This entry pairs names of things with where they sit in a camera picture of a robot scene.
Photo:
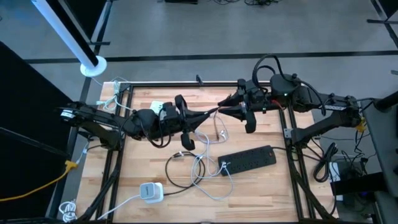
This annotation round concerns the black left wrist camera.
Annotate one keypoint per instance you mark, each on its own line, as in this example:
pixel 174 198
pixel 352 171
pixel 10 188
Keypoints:
pixel 169 110

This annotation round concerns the white charger adapter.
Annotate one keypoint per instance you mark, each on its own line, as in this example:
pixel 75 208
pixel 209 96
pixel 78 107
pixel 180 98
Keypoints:
pixel 149 191

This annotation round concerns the white pole with round base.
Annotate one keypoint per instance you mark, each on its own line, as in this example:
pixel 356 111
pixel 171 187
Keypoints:
pixel 100 63

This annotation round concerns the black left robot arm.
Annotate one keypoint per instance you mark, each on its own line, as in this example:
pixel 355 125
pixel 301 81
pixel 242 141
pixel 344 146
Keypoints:
pixel 93 116

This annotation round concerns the grey equipment cart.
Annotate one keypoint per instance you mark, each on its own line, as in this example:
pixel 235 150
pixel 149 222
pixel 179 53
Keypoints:
pixel 382 140

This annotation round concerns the black curtain partition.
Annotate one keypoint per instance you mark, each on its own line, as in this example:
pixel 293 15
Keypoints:
pixel 25 140
pixel 90 18

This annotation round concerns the yellow plug connector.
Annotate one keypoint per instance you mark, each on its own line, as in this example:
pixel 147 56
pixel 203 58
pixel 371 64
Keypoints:
pixel 360 126

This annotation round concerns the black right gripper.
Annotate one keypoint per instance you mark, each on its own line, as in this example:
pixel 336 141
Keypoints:
pixel 255 99

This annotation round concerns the small black rail clamp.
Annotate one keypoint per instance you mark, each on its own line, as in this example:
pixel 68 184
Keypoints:
pixel 199 81

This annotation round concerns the black power strip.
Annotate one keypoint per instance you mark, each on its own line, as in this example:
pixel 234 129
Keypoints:
pixel 248 160

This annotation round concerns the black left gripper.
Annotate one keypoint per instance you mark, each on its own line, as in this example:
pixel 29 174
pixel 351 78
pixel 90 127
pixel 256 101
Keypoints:
pixel 183 124

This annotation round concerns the light grey mount bracket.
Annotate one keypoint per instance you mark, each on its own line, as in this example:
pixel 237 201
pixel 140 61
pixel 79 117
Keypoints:
pixel 287 133

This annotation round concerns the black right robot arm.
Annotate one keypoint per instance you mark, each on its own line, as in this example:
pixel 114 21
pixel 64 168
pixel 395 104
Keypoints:
pixel 323 124

